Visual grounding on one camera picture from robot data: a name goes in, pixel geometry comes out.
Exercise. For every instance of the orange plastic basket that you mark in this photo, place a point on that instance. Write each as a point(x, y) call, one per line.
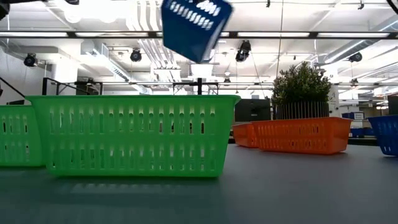
point(342, 133)
point(242, 135)

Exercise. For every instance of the green plastic basket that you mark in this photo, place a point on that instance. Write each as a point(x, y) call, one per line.
point(18, 138)
point(133, 101)

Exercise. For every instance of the blue plastic basket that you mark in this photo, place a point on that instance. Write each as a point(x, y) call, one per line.
point(186, 43)
point(387, 133)

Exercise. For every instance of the black ceiling spotlight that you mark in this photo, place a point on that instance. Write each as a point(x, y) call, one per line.
point(30, 60)
point(136, 55)
point(242, 51)
point(355, 57)

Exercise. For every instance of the potted artificial plant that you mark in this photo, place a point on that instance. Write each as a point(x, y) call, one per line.
point(300, 84)

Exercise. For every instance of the blue-grey table mat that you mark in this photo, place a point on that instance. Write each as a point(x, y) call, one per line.
point(280, 193)

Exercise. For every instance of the blue storage crate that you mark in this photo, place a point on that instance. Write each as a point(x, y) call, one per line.
point(357, 132)

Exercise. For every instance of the black desk monitor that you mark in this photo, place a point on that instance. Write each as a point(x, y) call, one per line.
point(17, 102)

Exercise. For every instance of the black cabinet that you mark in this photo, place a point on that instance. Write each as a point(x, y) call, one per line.
point(393, 105)

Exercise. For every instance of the black metal shelf frame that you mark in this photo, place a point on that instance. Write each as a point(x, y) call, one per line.
point(199, 87)

